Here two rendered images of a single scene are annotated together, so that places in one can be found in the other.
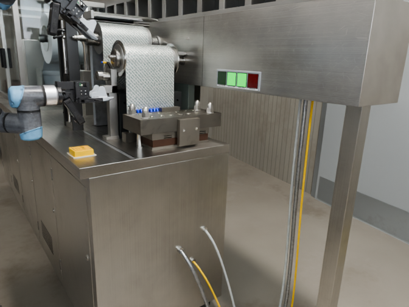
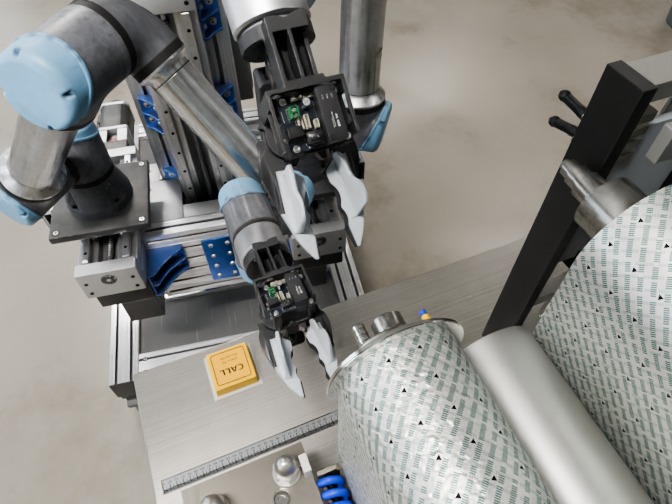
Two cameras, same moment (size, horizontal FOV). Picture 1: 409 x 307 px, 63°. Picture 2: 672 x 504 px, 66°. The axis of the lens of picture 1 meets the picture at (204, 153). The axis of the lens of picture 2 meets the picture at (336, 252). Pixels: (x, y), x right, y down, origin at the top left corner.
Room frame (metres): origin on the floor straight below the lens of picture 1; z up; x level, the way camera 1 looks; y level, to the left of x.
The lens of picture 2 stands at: (1.46, 0.15, 1.72)
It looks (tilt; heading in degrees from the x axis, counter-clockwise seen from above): 52 degrees down; 106
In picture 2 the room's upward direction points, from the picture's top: straight up
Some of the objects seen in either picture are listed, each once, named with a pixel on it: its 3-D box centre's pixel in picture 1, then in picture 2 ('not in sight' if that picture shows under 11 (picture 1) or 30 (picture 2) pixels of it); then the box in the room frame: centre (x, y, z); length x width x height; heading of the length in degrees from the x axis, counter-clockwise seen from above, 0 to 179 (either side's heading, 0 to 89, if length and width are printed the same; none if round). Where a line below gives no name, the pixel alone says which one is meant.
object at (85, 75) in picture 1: (87, 67); not in sight; (2.10, 0.73, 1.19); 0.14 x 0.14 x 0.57
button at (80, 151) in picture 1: (81, 151); (231, 368); (1.19, 0.46, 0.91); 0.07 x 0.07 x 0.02; 38
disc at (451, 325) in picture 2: (118, 58); (396, 364); (1.46, 0.38, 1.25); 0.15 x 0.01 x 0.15; 38
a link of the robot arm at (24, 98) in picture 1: (27, 97); (248, 215); (1.18, 0.64, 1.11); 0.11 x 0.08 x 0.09; 128
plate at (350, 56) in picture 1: (142, 52); not in sight; (2.25, 0.42, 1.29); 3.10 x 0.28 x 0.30; 38
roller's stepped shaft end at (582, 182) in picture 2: (78, 37); (582, 181); (1.61, 0.59, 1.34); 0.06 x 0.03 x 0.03; 128
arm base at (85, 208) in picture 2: not in sight; (93, 181); (0.68, 0.83, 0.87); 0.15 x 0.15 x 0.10
